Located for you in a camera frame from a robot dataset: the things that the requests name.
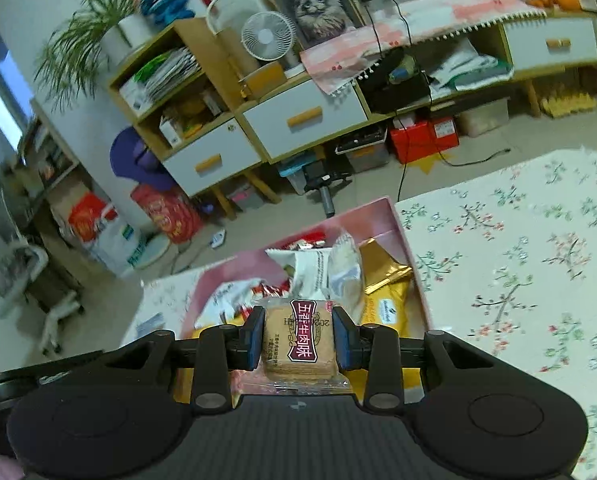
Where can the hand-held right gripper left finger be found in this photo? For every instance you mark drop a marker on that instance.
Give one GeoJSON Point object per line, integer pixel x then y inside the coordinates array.
{"type": "Point", "coordinates": [254, 340]}

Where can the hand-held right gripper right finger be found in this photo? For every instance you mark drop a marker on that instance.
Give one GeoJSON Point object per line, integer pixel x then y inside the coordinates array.
{"type": "Point", "coordinates": [342, 340]}

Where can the brown label biscuit packet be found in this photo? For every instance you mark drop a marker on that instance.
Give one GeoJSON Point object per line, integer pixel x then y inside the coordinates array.
{"type": "Point", "coordinates": [298, 340]}

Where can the white walnut print packet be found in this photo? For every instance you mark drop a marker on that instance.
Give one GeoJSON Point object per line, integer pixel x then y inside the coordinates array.
{"type": "Point", "coordinates": [303, 270]}
{"type": "Point", "coordinates": [223, 300]}

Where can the red snack packet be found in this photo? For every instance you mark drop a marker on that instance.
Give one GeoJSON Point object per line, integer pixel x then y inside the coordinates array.
{"type": "Point", "coordinates": [303, 244]}
{"type": "Point", "coordinates": [273, 292]}

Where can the large yellow snack packet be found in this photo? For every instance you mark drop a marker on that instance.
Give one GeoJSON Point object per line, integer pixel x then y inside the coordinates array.
{"type": "Point", "coordinates": [386, 310]}

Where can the gold snack bar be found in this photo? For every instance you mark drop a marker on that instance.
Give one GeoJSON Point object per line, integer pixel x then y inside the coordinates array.
{"type": "Point", "coordinates": [383, 265]}

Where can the pink silver cardboard box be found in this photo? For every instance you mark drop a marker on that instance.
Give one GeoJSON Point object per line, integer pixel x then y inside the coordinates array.
{"type": "Point", "coordinates": [358, 220]}

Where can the white office chair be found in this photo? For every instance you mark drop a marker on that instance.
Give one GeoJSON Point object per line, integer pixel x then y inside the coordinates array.
{"type": "Point", "coordinates": [53, 310]}

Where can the small blue white packet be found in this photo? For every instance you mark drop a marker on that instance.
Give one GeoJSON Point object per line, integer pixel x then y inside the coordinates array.
{"type": "Point", "coordinates": [151, 325]}

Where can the white power strip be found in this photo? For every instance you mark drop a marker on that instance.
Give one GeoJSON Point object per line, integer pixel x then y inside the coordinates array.
{"type": "Point", "coordinates": [218, 239]}

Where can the round white base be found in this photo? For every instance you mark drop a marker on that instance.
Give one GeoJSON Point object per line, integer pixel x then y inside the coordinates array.
{"type": "Point", "coordinates": [153, 252]}

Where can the pink lid storage bin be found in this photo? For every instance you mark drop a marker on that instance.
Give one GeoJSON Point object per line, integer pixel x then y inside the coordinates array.
{"type": "Point", "coordinates": [248, 200]}

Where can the red gift bag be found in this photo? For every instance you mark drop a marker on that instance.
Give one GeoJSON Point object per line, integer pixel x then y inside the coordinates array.
{"type": "Point", "coordinates": [168, 215]}

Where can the black handheld device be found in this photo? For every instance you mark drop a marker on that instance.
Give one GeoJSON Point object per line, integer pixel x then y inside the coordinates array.
{"type": "Point", "coordinates": [323, 180]}

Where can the blue lid storage bin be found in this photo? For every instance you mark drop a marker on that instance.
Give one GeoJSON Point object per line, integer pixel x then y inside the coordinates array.
{"type": "Point", "coordinates": [293, 175]}

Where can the white and red sack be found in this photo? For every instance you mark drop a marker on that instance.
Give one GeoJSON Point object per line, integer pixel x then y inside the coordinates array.
{"type": "Point", "coordinates": [113, 245]}

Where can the floral tablecloth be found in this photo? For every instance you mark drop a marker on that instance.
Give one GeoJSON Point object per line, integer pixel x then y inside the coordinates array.
{"type": "Point", "coordinates": [503, 260]}

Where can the dark lid storage bin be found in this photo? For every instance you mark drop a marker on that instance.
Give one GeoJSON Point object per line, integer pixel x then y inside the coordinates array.
{"type": "Point", "coordinates": [368, 157]}

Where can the brown cardboard carton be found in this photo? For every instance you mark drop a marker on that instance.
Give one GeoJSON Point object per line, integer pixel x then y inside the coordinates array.
{"type": "Point", "coordinates": [71, 202]}

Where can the white drawer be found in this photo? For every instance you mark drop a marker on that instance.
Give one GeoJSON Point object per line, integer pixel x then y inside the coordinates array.
{"type": "Point", "coordinates": [228, 145]}
{"type": "Point", "coordinates": [528, 40]}
{"type": "Point", "coordinates": [338, 105]}

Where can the yellow sheet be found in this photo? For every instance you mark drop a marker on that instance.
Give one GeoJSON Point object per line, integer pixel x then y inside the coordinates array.
{"type": "Point", "coordinates": [428, 162]}

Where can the red box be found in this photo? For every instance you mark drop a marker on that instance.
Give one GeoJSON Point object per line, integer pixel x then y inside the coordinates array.
{"type": "Point", "coordinates": [413, 142]}

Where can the purple plush toy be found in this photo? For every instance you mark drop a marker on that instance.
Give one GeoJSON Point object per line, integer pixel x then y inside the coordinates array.
{"type": "Point", "coordinates": [128, 160]}

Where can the small white box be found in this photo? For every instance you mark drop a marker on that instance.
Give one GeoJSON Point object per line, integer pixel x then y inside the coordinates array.
{"type": "Point", "coordinates": [171, 132]}

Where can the wooden storage rack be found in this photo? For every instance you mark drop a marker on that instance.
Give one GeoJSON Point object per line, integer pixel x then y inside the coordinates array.
{"type": "Point", "coordinates": [48, 160]}

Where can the yellow bag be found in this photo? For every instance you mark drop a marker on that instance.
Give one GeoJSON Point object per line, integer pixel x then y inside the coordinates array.
{"type": "Point", "coordinates": [193, 112]}

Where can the black bag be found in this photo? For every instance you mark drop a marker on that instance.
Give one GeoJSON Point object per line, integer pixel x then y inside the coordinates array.
{"type": "Point", "coordinates": [393, 95]}

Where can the low cardboard box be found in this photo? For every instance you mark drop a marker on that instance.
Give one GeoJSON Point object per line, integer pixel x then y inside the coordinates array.
{"type": "Point", "coordinates": [263, 80]}

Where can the clear storage bin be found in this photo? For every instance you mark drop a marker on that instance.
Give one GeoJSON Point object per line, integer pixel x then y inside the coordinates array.
{"type": "Point", "coordinates": [483, 120]}

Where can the stack of papers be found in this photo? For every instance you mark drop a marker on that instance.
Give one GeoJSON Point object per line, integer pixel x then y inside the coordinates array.
{"type": "Point", "coordinates": [171, 72]}

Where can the window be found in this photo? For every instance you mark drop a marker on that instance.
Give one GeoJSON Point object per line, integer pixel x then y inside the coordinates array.
{"type": "Point", "coordinates": [3, 100]}

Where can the tall cardboard box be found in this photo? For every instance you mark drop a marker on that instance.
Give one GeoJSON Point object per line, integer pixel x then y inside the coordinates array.
{"type": "Point", "coordinates": [238, 50]}

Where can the folded clothes pile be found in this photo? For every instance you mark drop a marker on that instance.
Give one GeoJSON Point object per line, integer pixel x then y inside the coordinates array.
{"type": "Point", "coordinates": [458, 67]}

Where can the tall wooden shelf unit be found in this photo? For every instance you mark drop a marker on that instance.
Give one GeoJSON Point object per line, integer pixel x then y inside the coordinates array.
{"type": "Point", "coordinates": [206, 45]}

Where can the small white fan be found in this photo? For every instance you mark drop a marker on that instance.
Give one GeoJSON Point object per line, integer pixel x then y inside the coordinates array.
{"type": "Point", "coordinates": [268, 35]}

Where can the yellow tray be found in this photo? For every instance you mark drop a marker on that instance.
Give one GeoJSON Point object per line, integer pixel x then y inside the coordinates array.
{"type": "Point", "coordinates": [568, 105]}

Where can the framed cat picture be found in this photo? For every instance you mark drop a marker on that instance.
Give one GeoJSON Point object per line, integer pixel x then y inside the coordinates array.
{"type": "Point", "coordinates": [318, 10]}

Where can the long wooden cabinet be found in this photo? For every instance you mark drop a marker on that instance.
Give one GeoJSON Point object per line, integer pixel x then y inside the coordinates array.
{"type": "Point", "coordinates": [495, 45]}

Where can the large white fan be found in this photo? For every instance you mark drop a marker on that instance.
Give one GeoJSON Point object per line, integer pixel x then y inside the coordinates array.
{"type": "Point", "coordinates": [223, 7]}

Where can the pink runner cloth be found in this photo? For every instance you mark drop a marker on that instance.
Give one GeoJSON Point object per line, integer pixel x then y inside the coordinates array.
{"type": "Point", "coordinates": [428, 15]}

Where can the blue plush toy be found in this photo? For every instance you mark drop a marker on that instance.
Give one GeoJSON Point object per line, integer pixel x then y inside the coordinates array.
{"type": "Point", "coordinates": [166, 2]}

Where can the potted green plant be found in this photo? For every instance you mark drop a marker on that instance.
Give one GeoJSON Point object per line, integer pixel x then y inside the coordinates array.
{"type": "Point", "coordinates": [78, 35]}

